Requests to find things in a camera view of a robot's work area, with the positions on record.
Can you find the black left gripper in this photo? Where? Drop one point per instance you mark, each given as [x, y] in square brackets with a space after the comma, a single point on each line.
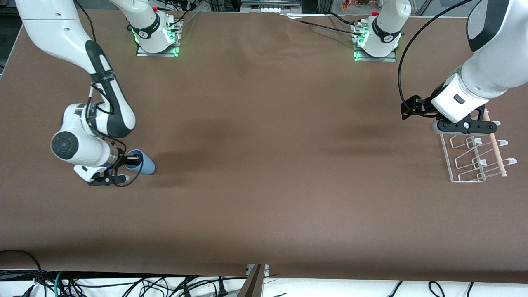
[425, 104]

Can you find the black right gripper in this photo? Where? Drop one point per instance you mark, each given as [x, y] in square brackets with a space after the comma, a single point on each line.
[120, 159]

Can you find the light blue plastic cup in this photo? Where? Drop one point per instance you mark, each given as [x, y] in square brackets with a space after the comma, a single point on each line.
[147, 165]

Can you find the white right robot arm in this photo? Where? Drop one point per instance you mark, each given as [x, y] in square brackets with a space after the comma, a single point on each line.
[53, 33]

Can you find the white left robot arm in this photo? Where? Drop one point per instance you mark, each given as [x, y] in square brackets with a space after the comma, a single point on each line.
[495, 70]

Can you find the wooden rack dowel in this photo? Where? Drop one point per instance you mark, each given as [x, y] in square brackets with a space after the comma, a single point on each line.
[499, 159]

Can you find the orange background object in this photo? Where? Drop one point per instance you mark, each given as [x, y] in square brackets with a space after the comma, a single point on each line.
[354, 4]

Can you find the brown table cover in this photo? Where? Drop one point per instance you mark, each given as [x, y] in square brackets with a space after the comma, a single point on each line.
[264, 165]

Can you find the black power plug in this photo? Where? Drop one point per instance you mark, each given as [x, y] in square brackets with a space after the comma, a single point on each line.
[222, 290]

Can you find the aluminium fixture with white connectors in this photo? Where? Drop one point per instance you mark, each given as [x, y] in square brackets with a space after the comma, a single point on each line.
[270, 5]

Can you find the wooden table leg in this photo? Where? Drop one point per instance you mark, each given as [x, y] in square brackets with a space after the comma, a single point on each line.
[253, 286]

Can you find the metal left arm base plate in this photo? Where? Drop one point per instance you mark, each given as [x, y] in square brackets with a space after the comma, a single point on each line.
[375, 58]

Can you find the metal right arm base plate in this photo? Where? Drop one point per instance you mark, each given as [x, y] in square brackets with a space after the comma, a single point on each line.
[156, 53]

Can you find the black frame post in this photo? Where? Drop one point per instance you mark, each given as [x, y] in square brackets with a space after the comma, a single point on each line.
[324, 5]

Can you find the metal table bracket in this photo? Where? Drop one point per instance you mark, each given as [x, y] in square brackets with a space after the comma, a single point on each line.
[266, 270]

